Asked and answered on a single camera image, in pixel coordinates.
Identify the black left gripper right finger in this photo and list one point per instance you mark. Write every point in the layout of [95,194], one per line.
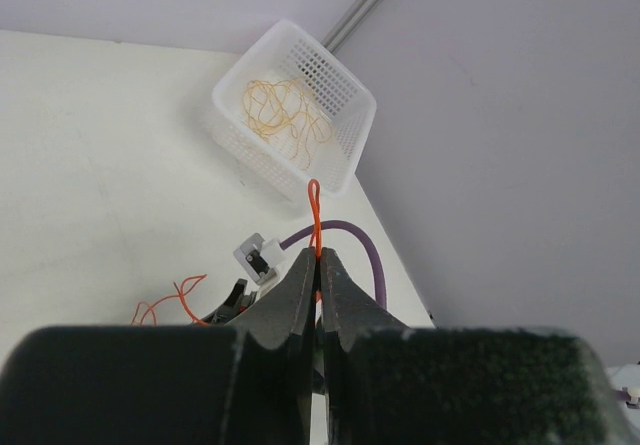
[389,383]

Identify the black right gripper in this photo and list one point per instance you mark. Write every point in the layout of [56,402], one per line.
[237,302]

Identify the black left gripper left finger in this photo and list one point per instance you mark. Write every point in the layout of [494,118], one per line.
[245,382]

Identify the white plastic basket right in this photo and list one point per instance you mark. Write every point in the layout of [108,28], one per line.
[291,112]

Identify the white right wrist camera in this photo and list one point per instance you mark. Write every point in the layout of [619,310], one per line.
[259,258]

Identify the grey corner frame post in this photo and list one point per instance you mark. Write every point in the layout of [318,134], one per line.
[354,16]

